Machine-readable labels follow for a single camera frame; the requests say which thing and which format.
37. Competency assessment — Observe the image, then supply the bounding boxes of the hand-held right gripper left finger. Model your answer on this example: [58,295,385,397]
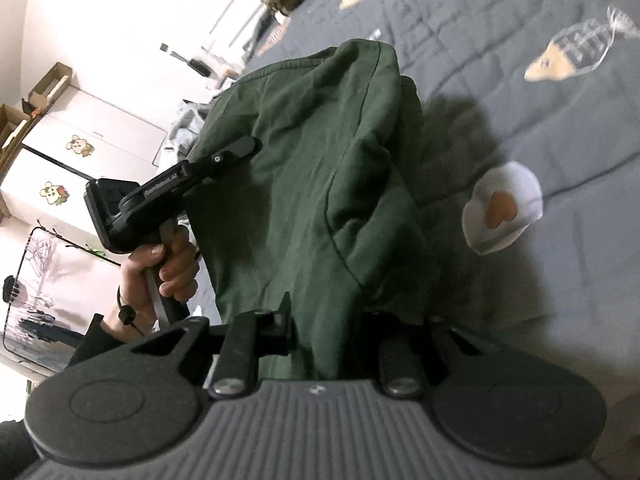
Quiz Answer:
[135,291,297,403]

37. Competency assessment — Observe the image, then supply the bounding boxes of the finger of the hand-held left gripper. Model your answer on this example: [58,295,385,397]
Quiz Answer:
[200,135,264,178]

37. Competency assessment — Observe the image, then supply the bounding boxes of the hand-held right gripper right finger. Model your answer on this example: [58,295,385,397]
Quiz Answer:
[379,315,502,402]

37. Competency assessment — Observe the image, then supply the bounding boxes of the green t-shirt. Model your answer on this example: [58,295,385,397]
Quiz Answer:
[187,37,427,382]

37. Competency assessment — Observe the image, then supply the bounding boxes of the person's left forearm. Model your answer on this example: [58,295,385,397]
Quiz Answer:
[67,300,157,377]

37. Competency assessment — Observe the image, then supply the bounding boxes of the pile of grey clothes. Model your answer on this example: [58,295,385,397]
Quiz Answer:
[165,101,217,157]

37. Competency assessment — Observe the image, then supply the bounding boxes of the person's left hand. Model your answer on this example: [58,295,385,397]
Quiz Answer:
[119,224,200,322]

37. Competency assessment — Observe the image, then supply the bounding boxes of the bear sticker with red bow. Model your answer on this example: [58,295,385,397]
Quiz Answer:
[40,181,72,207]

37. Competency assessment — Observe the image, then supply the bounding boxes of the white wardrobe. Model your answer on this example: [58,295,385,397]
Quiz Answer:
[0,85,167,242]

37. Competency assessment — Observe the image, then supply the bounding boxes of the open cardboard box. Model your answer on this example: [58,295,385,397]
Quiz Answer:
[0,104,32,162]
[27,61,74,109]

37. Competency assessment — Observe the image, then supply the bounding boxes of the white headboard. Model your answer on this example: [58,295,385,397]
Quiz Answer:
[205,0,287,52]

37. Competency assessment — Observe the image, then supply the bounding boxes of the grey printed quilt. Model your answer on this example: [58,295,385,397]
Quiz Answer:
[220,0,640,411]

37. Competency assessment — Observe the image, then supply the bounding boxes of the black wrist strap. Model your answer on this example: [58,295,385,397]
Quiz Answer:
[116,284,147,335]

